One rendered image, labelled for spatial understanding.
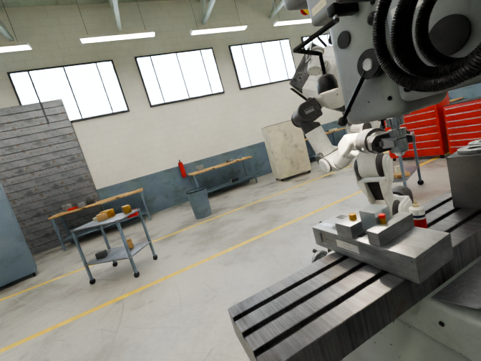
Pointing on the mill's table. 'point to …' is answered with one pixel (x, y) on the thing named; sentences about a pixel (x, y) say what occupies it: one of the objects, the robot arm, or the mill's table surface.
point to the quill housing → (349, 37)
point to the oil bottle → (419, 215)
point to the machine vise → (391, 246)
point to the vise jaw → (349, 227)
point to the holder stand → (466, 175)
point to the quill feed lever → (364, 64)
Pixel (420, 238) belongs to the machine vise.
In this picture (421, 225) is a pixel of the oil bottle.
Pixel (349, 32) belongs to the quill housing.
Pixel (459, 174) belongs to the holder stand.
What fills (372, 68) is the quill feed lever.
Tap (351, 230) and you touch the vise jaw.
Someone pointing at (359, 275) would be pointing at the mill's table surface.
